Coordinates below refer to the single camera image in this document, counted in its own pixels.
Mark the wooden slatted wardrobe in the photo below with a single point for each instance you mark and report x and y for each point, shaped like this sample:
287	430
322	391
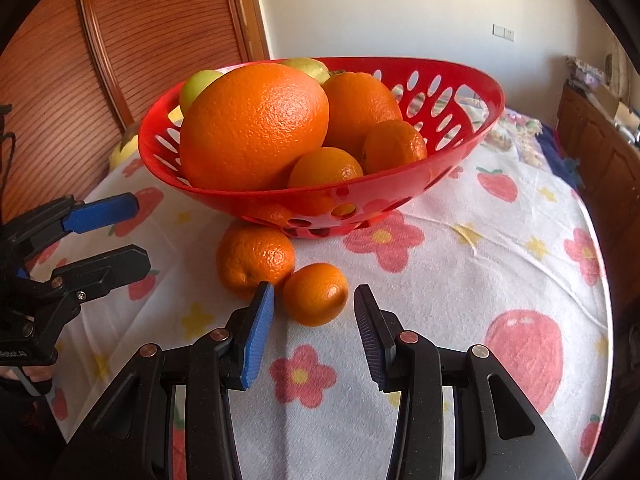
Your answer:
79	75

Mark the yellow plush toy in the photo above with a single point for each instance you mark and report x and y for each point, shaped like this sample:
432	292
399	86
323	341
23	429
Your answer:
125	147

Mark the folded patterned cloth stack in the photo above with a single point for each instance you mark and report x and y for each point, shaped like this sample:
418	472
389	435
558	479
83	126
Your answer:
583	74

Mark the red perforated plastic basket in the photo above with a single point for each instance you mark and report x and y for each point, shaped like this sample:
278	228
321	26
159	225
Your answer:
452	106

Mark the yellow-green lemon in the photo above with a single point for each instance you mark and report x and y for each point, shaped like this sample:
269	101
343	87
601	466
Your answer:
176	116

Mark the medium mandarin orange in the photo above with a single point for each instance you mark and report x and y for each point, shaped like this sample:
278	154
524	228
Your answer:
249	254

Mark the cardboard box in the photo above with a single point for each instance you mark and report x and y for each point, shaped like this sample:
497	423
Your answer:
616	108

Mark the left hand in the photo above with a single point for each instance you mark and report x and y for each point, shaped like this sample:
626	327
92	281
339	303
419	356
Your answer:
33	373

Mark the small mandarin orange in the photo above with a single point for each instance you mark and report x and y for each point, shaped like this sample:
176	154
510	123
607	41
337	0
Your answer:
315	294

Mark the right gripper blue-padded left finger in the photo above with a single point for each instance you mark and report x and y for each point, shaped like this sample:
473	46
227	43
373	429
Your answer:
254	331

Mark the white fruit-print tablecloth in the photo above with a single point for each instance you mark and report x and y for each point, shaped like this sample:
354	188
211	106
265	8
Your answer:
497	253

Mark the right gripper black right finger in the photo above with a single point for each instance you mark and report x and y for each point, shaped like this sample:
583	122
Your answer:
378	331

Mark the yellow-green pear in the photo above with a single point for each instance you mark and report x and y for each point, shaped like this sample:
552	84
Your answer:
310	66

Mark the tiny mandarin orange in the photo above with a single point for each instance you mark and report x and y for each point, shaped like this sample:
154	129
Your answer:
324	166

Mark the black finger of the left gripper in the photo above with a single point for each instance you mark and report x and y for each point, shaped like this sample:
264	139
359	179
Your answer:
95	277

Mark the large orange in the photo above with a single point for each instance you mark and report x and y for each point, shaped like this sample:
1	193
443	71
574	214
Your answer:
357	102
247	129

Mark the wooden sideboard cabinet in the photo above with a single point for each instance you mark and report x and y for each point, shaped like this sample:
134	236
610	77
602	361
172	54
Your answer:
609	169

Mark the white wall switch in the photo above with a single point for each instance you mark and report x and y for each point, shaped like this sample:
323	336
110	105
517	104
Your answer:
503	32

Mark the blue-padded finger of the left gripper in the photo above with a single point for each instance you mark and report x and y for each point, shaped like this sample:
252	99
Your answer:
89	217

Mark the floral bed quilt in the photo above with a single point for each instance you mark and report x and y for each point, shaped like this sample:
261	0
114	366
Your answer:
520	147

